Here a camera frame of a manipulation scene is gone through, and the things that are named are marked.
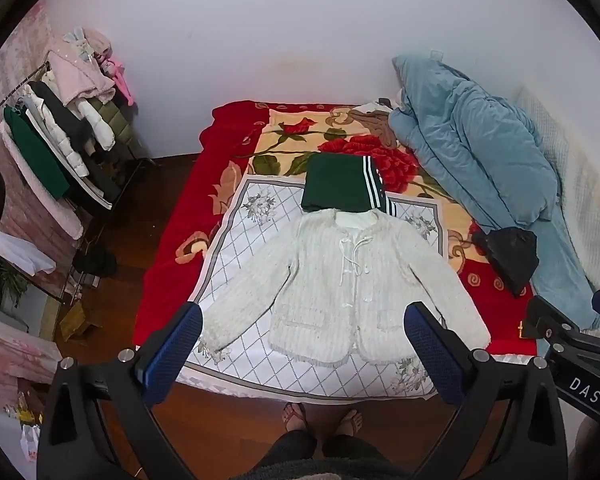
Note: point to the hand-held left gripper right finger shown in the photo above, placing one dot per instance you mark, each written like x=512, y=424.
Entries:
x=432, y=355

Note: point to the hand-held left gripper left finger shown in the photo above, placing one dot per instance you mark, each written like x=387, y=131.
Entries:
x=177, y=345

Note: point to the white knitted cardigan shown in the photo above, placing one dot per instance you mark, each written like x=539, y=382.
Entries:
x=320, y=300

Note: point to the person's right forearm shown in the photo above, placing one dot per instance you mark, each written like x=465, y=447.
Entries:
x=587, y=450

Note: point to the black metal clothes rack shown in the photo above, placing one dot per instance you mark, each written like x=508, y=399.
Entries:
x=36, y=71

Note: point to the black bag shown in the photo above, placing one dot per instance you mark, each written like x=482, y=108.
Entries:
x=512, y=255

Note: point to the cardboard box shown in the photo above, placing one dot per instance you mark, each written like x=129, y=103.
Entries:
x=77, y=320

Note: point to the red floral blanket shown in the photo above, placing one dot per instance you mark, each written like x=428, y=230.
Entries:
x=175, y=240

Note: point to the person's right foot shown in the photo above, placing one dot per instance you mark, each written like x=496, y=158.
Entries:
x=350, y=422

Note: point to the person's foot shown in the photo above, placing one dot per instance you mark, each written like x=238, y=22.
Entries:
x=294, y=417
x=350, y=422

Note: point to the black shoes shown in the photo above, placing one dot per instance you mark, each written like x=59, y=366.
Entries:
x=97, y=262

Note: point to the person's left foot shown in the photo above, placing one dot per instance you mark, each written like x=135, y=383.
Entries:
x=294, y=417

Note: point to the person's dark pants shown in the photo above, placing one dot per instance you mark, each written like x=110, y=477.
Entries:
x=300, y=447

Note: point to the white checked floral sheet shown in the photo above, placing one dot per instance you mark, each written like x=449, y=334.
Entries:
x=260, y=200

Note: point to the pink patterned cloth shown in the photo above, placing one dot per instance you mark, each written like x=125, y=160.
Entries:
x=10, y=355

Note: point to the green plant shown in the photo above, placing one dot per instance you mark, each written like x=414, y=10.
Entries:
x=12, y=285

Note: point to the white cloth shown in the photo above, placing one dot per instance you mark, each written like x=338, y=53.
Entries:
x=25, y=257

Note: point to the white plastic bag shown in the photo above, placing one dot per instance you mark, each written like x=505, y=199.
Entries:
x=30, y=442

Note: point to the green folded striped sweater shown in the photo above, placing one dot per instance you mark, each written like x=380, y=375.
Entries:
x=335, y=185

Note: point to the pale pink fuzzy garment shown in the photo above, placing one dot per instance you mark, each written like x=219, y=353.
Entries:
x=45, y=200

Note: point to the blue quilt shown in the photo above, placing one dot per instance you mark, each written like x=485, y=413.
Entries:
x=470, y=135

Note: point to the olive puffer jacket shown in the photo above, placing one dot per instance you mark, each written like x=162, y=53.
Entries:
x=117, y=125

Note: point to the white puffer jacket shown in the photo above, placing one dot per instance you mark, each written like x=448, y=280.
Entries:
x=65, y=140

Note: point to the green hanging garment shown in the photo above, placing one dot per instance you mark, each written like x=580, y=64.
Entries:
x=35, y=155

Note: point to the brown garment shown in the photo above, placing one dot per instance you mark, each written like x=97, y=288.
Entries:
x=375, y=122

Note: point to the black hanging garment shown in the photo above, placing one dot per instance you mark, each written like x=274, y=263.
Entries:
x=62, y=110

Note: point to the pink hanging toy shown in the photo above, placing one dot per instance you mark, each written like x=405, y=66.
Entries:
x=120, y=80

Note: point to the pink fleece coat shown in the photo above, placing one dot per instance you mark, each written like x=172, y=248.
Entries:
x=80, y=75

